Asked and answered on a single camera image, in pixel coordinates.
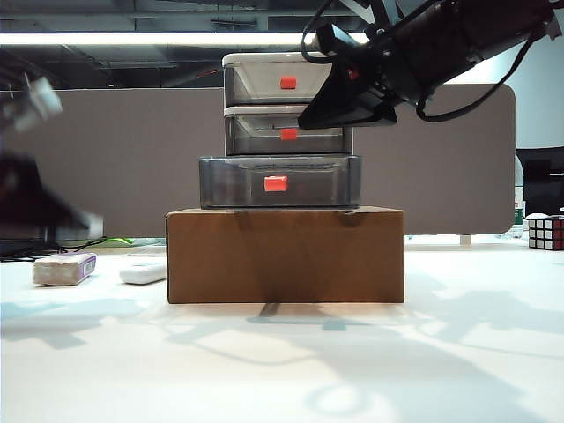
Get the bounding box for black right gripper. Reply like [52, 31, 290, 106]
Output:
[297, 19, 435, 130]

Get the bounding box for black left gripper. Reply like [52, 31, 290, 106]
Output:
[0, 152, 89, 242]

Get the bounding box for smoky transparent dark drawer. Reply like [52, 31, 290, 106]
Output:
[197, 154, 364, 210]

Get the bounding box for smoky drawer with white interior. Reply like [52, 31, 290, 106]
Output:
[224, 63, 332, 107]

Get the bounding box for white tissue pack purple label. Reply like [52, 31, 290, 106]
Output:
[33, 253, 98, 288]

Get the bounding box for grey desk partition panel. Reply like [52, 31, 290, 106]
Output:
[0, 84, 517, 241]

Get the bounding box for white oblong plastic case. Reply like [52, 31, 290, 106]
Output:
[119, 262, 167, 286]

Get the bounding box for brown cardboard box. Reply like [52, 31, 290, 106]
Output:
[166, 207, 405, 305]

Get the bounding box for clear bottle with green label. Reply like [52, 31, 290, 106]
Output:
[512, 184, 528, 235]

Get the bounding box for black office chair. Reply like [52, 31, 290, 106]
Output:
[515, 147, 564, 219]

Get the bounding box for long ceiling strip light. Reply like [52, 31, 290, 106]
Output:
[0, 32, 371, 47]

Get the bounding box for black rubik's cube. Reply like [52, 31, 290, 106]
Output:
[527, 214, 564, 253]

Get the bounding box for black desk cables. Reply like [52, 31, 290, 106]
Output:
[0, 236, 109, 264]

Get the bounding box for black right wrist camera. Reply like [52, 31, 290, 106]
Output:
[302, 23, 356, 56]

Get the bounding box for black camera cable loop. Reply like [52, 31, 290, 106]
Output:
[301, 0, 337, 63]

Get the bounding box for white plastic drawer cabinet frame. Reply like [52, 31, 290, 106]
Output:
[221, 52, 356, 160]

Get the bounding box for smoky drawer with inner rail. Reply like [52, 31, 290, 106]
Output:
[225, 115, 354, 156]

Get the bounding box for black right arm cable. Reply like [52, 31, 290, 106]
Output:
[415, 24, 538, 123]

